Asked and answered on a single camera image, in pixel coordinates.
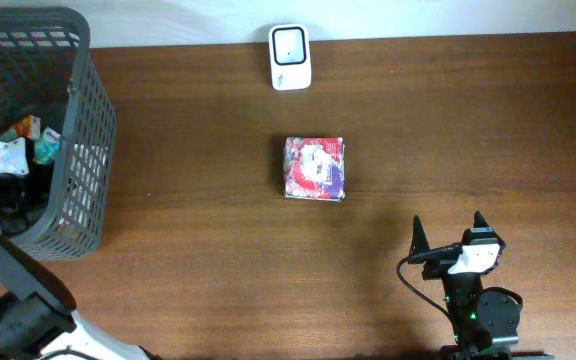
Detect red purple tissue pack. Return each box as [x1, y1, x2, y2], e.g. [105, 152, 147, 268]
[283, 137, 345, 202]

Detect teal wet wipes pack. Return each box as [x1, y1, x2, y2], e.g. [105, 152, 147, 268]
[33, 127, 61, 165]

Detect orange tissue pack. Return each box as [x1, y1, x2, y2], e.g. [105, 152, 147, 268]
[13, 115, 41, 141]

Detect white conditioner tube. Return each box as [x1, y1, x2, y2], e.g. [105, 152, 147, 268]
[0, 138, 29, 177]

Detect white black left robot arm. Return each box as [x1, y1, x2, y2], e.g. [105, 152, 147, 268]
[0, 233, 157, 360]

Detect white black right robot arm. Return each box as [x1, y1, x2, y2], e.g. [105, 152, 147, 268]
[403, 212, 523, 359]

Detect white barcode scanner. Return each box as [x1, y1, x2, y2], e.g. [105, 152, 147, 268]
[268, 24, 312, 91]

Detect grey plastic mesh basket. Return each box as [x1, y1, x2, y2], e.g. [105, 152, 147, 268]
[0, 7, 117, 260]

